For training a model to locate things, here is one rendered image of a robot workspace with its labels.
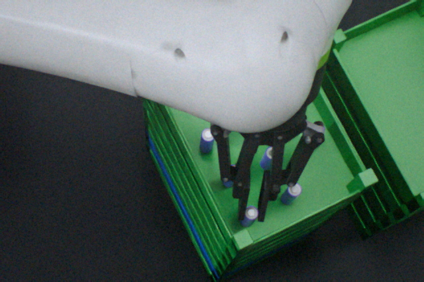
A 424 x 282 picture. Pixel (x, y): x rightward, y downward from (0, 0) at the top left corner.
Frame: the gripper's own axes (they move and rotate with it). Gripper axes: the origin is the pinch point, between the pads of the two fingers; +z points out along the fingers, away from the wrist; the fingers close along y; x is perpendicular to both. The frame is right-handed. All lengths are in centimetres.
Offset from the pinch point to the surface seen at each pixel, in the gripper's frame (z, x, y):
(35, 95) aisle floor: 40, -50, 39
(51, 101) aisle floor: 40, -49, 36
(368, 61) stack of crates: 10.1, -36.4, -19.9
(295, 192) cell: 1.5, -2.1, -5.5
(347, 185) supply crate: 5.3, -6.9, -13.4
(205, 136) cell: -1.3, -8.0, 6.5
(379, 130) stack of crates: 11.1, -22.4, -20.7
